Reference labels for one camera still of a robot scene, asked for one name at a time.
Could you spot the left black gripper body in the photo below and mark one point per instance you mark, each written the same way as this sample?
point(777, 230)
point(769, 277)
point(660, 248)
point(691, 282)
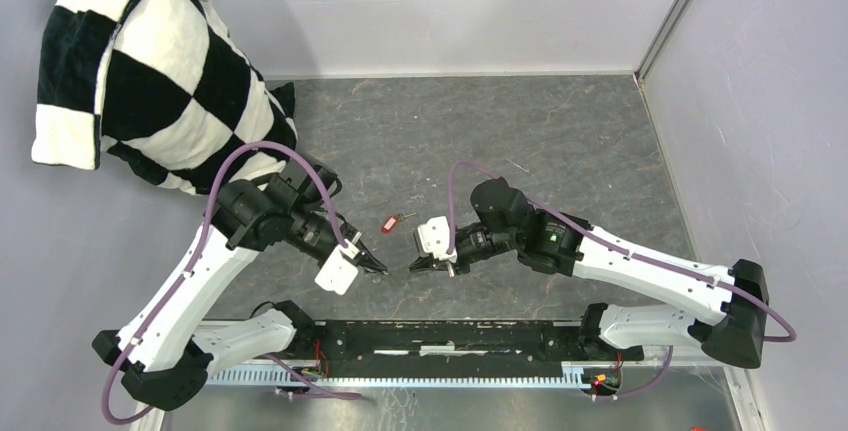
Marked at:
point(313, 233)

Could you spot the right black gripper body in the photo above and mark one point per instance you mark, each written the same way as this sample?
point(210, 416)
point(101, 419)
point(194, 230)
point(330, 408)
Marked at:
point(476, 243)

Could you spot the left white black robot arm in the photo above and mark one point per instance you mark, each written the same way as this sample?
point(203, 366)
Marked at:
point(163, 358)

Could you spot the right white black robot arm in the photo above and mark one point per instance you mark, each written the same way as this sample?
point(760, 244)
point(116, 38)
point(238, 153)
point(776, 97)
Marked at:
point(715, 308)

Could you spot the key with red tag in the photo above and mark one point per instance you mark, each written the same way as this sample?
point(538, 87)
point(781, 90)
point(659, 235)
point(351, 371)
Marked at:
point(393, 221)

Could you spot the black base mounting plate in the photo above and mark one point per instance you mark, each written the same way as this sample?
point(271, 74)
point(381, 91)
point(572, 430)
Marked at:
point(451, 349)

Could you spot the black and white checkered cloth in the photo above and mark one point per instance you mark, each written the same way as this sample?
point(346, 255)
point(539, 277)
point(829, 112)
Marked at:
point(161, 86)

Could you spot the corner aluminium profile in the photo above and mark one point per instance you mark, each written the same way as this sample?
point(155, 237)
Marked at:
point(661, 38)

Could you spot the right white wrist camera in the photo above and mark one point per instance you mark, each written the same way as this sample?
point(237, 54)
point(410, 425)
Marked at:
point(432, 240)

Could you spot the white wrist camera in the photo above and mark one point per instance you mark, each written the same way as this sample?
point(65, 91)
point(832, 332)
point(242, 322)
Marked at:
point(339, 270)
point(432, 240)

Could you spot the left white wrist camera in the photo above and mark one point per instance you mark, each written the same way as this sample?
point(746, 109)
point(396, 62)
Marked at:
point(339, 270)

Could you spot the white slotted cable duct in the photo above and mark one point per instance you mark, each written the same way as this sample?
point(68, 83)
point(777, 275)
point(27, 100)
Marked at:
point(274, 375)

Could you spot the aluminium frame rail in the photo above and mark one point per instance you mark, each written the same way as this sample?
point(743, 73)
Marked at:
point(605, 379)

